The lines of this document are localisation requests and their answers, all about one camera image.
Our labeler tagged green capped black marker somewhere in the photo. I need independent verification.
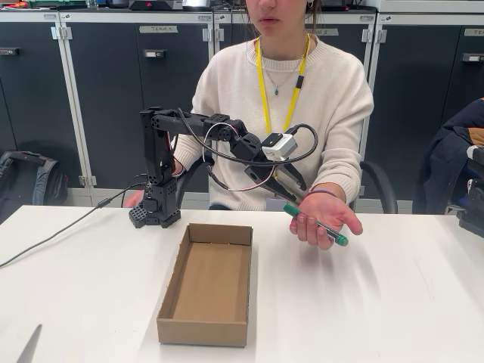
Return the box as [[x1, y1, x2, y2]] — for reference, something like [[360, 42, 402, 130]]
[[283, 203, 349, 246]]

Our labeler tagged person's right forearm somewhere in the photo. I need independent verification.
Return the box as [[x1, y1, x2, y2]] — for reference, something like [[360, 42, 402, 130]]
[[172, 128, 213, 177]]

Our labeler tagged person's left forearm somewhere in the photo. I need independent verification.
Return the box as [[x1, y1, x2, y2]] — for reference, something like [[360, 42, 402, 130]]
[[313, 150, 362, 203]]

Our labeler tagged person in cream sweater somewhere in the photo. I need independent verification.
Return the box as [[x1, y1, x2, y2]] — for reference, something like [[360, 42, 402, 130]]
[[172, 0, 375, 212]]

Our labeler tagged person's left hand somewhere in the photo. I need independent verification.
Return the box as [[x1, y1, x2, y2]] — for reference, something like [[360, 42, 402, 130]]
[[289, 192, 363, 251]]

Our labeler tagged person's right hand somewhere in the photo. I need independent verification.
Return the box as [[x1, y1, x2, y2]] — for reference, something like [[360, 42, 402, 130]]
[[123, 158, 187, 208]]

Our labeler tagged purple wrist band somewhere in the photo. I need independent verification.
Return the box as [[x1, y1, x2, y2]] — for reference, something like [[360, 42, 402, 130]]
[[304, 188, 337, 200]]

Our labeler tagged black office chair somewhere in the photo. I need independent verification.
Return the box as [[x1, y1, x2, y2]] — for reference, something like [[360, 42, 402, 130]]
[[175, 158, 399, 215]]

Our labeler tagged brown cardboard box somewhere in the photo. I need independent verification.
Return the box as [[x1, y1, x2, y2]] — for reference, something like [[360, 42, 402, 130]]
[[156, 222, 253, 348]]

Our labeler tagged dark navy jacket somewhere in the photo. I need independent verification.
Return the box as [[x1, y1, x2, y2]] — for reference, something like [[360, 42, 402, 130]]
[[414, 97, 484, 215]]

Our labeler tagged grey tape label TEAM 4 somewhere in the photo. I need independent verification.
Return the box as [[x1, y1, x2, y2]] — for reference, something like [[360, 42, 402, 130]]
[[138, 25, 178, 34]]

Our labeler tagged black device with red mark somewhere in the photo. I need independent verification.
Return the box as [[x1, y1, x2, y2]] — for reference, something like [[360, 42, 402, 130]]
[[128, 0, 185, 11]]

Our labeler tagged grey black backpack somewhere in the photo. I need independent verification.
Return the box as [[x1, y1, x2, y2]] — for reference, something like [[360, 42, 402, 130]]
[[0, 150, 70, 224]]

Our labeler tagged green box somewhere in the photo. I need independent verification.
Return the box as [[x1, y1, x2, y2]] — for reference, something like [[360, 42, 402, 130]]
[[28, 0, 86, 9]]

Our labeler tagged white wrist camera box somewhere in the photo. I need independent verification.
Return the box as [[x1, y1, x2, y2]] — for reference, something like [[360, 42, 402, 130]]
[[261, 132, 298, 160]]

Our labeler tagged yellow lanyard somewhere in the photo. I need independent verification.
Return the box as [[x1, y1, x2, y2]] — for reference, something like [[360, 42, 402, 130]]
[[255, 33, 311, 134]]

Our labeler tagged thin necklace with green pendant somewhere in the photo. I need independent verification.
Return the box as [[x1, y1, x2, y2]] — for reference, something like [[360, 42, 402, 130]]
[[260, 56, 306, 96]]

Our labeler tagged dark robot supply cable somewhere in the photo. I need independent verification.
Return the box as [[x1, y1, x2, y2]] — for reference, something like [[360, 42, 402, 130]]
[[0, 173, 148, 268]]

